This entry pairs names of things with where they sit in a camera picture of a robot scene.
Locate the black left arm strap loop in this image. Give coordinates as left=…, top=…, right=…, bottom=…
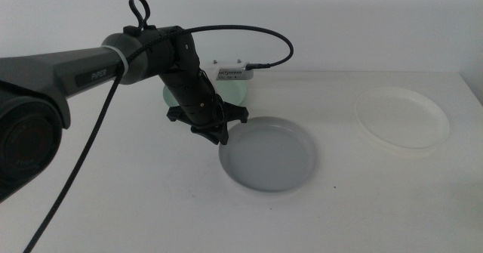
left=123, top=0, right=157, bottom=35

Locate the mint green shallow bowl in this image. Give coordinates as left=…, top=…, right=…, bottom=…
left=162, top=79, right=248, bottom=113

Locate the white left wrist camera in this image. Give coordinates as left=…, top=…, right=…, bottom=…
left=199, top=59, right=254, bottom=82

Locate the grey shallow bowl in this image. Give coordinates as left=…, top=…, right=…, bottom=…
left=218, top=116, right=318, bottom=193

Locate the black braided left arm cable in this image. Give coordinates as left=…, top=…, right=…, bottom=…
left=22, top=24, right=294, bottom=253

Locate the white zip tie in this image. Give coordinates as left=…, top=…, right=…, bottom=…
left=100, top=44, right=130, bottom=76

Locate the white shallow bowl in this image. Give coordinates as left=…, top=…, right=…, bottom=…
left=355, top=86, right=451, bottom=151

